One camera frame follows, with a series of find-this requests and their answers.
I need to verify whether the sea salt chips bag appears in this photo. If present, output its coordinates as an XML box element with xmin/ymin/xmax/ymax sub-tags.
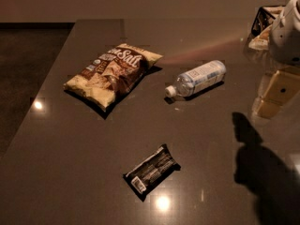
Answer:
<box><xmin>64</xmin><ymin>43</ymin><xmax>161</xmax><ymax>112</ymax></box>

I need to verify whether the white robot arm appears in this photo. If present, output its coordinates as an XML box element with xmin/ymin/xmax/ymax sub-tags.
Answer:
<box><xmin>248</xmin><ymin>0</ymin><xmax>300</xmax><ymax>119</ymax></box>

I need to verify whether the black wire basket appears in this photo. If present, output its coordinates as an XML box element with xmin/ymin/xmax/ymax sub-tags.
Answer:
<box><xmin>248</xmin><ymin>6</ymin><xmax>284</xmax><ymax>51</ymax></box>

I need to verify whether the clear plastic water bottle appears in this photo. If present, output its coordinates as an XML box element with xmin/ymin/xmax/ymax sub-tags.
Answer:
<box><xmin>165</xmin><ymin>60</ymin><xmax>226</xmax><ymax>98</ymax></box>

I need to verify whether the yellowish white gripper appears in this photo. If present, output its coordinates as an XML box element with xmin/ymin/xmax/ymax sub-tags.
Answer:
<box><xmin>252</xmin><ymin>66</ymin><xmax>300</xmax><ymax>119</ymax></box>

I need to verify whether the black rxbar chocolate wrapper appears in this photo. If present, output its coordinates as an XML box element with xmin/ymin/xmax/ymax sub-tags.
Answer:
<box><xmin>123</xmin><ymin>144</ymin><xmax>181</xmax><ymax>201</ymax></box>

